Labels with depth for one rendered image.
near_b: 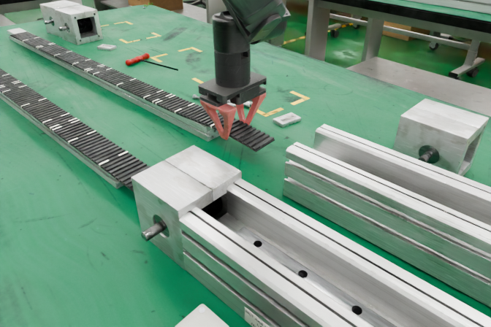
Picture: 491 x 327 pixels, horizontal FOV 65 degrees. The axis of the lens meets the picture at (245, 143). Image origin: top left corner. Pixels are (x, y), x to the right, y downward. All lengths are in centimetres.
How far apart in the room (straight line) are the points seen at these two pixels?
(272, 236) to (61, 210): 32
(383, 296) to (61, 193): 47
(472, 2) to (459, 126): 133
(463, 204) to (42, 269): 52
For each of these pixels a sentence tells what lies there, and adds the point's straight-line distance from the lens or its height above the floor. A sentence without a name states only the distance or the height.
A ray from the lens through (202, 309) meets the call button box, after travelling 38.
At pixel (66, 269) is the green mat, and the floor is 78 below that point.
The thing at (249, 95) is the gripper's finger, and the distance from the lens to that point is 63.
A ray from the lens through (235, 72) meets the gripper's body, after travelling 60.
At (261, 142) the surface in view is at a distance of 64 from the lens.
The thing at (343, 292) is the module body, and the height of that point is 84.
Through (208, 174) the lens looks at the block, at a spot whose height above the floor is 87.
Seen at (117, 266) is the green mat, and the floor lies 78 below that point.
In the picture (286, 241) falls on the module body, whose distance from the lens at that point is 44.
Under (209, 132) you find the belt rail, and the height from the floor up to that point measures 80.
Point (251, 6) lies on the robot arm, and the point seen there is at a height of 105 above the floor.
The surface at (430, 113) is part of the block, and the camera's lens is 67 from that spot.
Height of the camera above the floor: 115
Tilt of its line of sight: 32 degrees down
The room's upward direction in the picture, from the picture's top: straight up
